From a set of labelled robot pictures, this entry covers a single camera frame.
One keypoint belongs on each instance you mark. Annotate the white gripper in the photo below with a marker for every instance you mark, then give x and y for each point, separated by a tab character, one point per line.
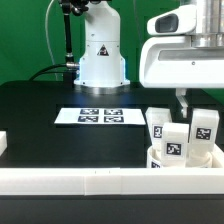
171	62

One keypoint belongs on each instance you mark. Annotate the white round stool seat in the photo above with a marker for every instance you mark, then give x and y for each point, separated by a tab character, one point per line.
154	160

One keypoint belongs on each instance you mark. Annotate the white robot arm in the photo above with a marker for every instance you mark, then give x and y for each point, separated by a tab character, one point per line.
102	68

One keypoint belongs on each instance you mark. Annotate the white sheet with tags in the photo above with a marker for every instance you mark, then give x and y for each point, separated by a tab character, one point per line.
100	116

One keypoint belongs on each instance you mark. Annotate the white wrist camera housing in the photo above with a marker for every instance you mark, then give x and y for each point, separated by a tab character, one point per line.
179	21

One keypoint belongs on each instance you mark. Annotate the black camera stand pole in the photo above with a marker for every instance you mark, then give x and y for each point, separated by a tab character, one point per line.
69	74

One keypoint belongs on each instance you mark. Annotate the white front fence wall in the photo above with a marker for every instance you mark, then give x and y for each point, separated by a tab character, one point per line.
85	182

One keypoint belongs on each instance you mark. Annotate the white left fence wall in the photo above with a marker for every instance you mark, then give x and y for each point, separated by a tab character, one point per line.
3	142

